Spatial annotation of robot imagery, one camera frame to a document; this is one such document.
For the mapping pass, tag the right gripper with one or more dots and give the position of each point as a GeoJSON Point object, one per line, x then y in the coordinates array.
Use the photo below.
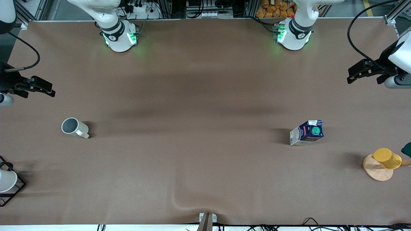
{"type": "Point", "coordinates": [6, 80]}

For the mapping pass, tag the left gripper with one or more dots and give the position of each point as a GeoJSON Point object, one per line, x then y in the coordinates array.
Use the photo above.
{"type": "Point", "coordinates": [384, 62]}

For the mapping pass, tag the white ribbed HOME mug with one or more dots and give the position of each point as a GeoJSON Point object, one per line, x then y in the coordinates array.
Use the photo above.
{"type": "Point", "coordinates": [80, 130]}

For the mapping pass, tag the blue milk carton green cap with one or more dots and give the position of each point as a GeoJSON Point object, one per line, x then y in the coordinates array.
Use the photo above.
{"type": "Point", "coordinates": [305, 134]}

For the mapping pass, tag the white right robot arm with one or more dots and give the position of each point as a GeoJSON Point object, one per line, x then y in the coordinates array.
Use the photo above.
{"type": "Point", "coordinates": [115, 29]}

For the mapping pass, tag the yellow plastic cup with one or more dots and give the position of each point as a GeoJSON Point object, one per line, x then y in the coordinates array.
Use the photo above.
{"type": "Point", "coordinates": [387, 158]}

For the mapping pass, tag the plain white cup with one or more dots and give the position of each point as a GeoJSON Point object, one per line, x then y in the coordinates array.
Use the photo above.
{"type": "Point", "coordinates": [6, 181]}

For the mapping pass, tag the round wooden cup stand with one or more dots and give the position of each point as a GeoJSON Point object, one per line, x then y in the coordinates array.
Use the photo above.
{"type": "Point", "coordinates": [377, 173]}

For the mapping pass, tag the dark green object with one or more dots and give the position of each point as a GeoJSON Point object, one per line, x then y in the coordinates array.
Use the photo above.
{"type": "Point", "coordinates": [407, 150]}

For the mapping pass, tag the pile of orange snack bags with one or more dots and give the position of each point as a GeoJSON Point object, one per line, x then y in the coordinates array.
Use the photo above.
{"type": "Point", "coordinates": [276, 9]}

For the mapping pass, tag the white power strip with plugs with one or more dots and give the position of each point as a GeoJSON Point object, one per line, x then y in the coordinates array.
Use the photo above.
{"type": "Point", "coordinates": [141, 9]}

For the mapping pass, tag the brown table cloth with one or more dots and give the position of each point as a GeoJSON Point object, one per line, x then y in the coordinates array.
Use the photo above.
{"type": "Point", "coordinates": [205, 80]}

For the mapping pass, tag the white empty power strip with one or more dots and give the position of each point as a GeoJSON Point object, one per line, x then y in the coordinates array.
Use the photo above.
{"type": "Point", "coordinates": [208, 14]}

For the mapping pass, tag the aluminium frame post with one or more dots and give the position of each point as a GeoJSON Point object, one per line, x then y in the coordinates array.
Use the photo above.
{"type": "Point", "coordinates": [30, 11]}
{"type": "Point", "coordinates": [395, 14]}

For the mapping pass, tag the small metal bracket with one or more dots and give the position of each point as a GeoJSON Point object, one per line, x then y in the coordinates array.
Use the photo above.
{"type": "Point", "coordinates": [201, 217]}

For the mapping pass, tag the brown mount post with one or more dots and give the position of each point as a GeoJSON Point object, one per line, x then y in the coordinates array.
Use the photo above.
{"type": "Point", "coordinates": [205, 225]}

